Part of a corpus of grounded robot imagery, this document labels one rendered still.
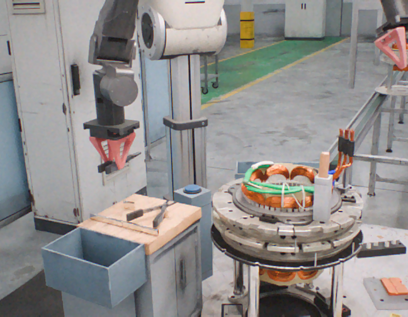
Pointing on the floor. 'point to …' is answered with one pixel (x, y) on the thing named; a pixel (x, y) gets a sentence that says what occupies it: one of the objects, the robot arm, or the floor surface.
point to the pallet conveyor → (371, 116)
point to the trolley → (209, 76)
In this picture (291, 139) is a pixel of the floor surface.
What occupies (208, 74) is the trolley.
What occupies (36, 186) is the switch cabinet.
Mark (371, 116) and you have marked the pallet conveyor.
